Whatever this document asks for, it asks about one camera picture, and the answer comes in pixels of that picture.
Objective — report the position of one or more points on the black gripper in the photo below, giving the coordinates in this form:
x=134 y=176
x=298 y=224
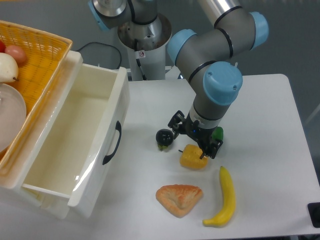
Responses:
x=203 y=137

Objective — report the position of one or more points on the yellow toy pepper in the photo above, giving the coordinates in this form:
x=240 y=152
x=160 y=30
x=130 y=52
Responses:
x=191 y=157

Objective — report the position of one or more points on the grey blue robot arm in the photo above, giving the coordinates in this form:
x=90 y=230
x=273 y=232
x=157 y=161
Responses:
x=201 y=59

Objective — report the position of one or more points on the green toy pepper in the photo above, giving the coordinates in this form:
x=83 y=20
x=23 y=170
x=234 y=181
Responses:
x=218 y=134

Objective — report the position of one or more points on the dark purple toy mangosteen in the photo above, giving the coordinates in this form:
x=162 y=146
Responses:
x=164 y=138

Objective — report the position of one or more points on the orange toy pastry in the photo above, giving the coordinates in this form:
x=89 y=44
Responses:
x=179 y=199

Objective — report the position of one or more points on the yellow toy banana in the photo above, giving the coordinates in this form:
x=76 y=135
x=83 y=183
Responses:
x=229 y=201

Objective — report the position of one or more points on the white plastic drawer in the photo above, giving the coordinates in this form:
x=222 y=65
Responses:
x=69 y=164

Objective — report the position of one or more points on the black device at edge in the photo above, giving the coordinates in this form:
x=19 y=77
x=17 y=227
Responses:
x=314 y=212

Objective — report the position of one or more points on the yellow woven basket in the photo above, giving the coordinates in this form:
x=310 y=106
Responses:
x=45 y=54

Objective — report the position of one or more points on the white round plate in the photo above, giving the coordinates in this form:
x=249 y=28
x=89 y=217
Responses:
x=13 y=114

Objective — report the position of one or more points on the white drawer cabinet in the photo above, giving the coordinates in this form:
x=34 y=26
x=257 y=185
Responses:
x=18 y=159

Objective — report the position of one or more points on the pink toy fruit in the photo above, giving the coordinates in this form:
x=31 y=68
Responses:
x=17 y=53

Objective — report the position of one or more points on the white toy pear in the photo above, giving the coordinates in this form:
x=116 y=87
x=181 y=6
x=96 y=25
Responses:
x=9 y=69

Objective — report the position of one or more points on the red toy fruit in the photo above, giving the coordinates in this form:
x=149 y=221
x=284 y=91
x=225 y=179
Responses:
x=2 y=47

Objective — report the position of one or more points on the black drawer handle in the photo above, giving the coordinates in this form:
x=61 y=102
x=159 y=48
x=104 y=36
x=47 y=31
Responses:
x=107 y=158

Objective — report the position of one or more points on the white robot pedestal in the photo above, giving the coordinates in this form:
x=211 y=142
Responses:
x=146 y=47

